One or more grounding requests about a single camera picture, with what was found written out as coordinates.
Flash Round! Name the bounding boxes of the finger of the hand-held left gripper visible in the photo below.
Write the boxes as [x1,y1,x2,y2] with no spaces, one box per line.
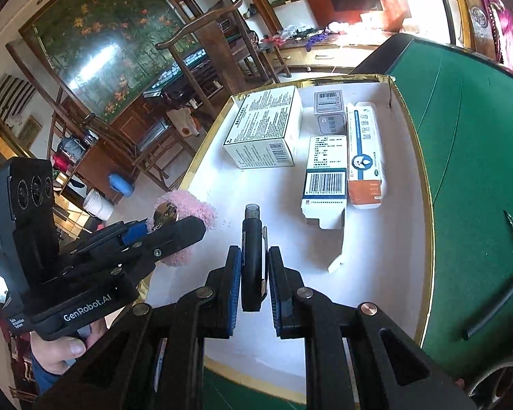
[67,220,149,261]
[90,216,207,285]

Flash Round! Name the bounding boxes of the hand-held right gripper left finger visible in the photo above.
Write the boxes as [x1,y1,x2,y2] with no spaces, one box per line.
[34,245,244,410]

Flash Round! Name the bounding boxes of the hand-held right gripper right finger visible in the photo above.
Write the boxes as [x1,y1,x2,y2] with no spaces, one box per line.
[267,246,479,410]

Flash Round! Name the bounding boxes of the pink fluffy keychain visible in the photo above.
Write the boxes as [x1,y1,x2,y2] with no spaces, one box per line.
[146,191,216,268]

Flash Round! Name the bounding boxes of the black cylinder threaded metal tip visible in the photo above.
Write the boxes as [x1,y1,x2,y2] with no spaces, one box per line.
[240,204,269,312]

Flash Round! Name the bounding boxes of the white cardboard tray gold rim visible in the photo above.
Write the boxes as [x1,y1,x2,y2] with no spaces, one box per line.
[143,74,432,406]

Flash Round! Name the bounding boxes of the large white green medicine box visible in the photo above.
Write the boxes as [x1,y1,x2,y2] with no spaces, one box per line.
[223,85,303,169]

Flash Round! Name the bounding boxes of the white blue barcode medicine box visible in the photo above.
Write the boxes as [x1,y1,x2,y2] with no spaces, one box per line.
[300,134,350,274]

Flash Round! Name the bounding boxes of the white blue orange ointment box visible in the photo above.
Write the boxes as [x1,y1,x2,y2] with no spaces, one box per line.
[345,101,387,210]

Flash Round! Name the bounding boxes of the plain black tube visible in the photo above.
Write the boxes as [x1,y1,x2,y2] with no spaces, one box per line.
[461,274,513,341]

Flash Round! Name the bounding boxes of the person's left hand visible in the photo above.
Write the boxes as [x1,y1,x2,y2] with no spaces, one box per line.
[30,322,108,377]

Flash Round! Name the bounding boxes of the white bucket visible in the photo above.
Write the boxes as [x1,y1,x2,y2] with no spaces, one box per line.
[83,189,114,220]

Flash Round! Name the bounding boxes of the blue plastic object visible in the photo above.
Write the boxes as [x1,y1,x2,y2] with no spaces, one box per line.
[108,173,135,197]

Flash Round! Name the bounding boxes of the dark wooden armchair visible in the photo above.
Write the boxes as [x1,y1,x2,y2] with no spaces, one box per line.
[47,90,197,191]
[155,0,292,109]

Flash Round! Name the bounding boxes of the white orange figurine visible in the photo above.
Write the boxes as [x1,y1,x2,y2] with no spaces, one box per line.
[167,109,199,137]

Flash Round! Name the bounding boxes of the small grey box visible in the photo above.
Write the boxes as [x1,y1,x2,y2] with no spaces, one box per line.
[313,89,348,136]

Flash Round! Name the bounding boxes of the large floral painting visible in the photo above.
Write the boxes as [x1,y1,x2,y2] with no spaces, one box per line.
[19,0,197,122]

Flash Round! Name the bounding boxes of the round black grey turntable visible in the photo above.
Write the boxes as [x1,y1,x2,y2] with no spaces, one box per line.
[464,352,513,402]

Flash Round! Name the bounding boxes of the magenta cloth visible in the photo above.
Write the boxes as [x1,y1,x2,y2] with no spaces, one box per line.
[479,0,513,69]

